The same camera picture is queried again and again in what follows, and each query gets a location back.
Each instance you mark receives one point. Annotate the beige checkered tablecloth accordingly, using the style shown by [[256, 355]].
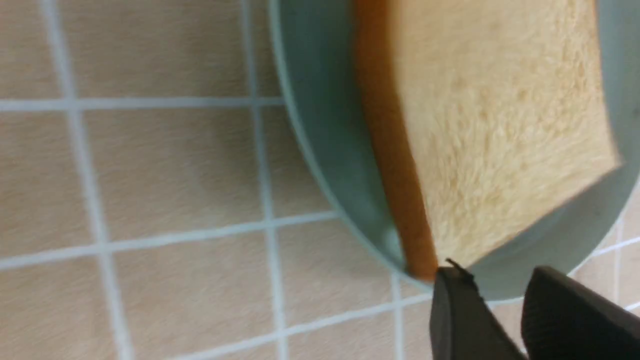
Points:
[[155, 205]]

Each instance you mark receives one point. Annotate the light blue round plate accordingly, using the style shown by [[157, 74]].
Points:
[[312, 51]]

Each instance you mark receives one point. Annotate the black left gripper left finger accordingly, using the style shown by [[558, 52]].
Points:
[[461, 325]]

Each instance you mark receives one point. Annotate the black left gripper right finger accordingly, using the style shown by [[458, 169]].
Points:
[[564, 320]]

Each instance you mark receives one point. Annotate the toasted bread slice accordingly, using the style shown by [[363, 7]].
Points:
[[484, 117]]

